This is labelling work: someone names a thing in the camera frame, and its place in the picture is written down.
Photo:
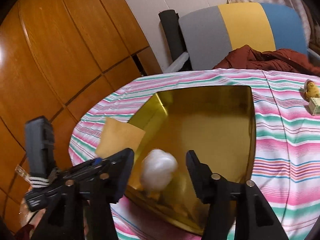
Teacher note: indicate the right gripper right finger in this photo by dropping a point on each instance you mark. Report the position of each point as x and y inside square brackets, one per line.
[212, 189]

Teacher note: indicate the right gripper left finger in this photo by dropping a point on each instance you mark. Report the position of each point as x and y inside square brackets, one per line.
[107, 188]

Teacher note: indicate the tan sponge block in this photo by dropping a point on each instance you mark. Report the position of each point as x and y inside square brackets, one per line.
[117, 136]

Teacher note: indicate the white plastic ball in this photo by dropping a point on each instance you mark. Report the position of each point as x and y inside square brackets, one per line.
[157, 171]

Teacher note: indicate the yellow plush toy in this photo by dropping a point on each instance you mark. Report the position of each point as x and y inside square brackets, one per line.
[310, 90]

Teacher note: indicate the gold tray box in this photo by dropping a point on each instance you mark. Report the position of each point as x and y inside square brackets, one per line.
[217, 122]

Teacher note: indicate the striped pink green cloth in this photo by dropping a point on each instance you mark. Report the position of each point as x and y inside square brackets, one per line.
[286, 165]

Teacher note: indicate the small green white box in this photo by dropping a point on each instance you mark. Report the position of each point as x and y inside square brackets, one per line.
[314, 106]

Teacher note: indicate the wooden wardrobe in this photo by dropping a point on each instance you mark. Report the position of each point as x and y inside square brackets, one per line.
[58, 59]

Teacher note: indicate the dark red blanket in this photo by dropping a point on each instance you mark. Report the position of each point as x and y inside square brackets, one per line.
[283, 60]

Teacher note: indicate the grey yellow blue chair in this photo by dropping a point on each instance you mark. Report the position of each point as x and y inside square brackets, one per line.
[211, 33]

